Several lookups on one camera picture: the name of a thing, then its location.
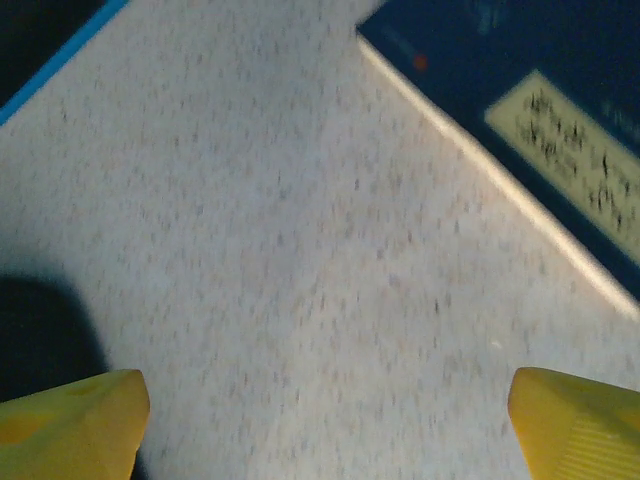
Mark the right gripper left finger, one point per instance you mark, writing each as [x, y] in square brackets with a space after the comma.
[65, 430]

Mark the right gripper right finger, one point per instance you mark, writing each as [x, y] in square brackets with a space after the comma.
[580, 430]

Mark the blue book with yellow label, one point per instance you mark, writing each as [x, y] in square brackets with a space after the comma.
[525, 60]

